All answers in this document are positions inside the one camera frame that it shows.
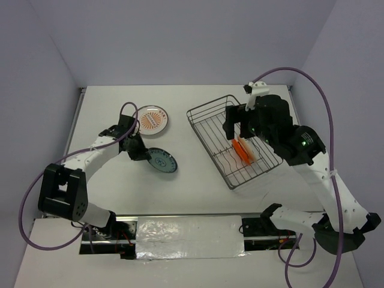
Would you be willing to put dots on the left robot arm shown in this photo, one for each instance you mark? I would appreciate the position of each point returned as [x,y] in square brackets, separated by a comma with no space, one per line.
[64,186]

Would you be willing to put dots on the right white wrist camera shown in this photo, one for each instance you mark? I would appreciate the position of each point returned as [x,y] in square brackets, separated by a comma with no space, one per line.
[254,90]

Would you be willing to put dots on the silver tape patch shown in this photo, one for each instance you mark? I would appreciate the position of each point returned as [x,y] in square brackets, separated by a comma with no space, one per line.
[171,238]

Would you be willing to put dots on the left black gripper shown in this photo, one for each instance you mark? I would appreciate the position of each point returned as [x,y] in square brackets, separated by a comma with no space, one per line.
[141,152]

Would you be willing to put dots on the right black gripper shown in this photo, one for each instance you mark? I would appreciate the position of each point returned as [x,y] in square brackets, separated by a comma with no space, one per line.
[233,113]

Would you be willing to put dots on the pink plate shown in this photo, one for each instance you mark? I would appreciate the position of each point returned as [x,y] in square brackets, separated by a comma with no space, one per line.
[248,150]

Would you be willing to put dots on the metal wire dish rack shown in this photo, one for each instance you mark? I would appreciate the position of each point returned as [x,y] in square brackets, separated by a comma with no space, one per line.
[207,122]

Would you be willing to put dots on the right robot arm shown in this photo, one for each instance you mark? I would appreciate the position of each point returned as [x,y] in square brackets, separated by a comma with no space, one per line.
[343,221]

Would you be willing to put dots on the white plate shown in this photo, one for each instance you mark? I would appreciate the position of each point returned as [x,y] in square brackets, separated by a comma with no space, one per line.
[152,120]

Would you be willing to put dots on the metal mounting rail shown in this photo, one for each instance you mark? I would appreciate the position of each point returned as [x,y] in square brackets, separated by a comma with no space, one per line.
[256,236]

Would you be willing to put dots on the green plate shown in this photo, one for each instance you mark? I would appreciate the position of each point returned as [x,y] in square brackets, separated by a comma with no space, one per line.
[162,160]

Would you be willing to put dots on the orange plate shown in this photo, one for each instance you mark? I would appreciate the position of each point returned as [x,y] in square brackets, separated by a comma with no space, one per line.
[241,151]

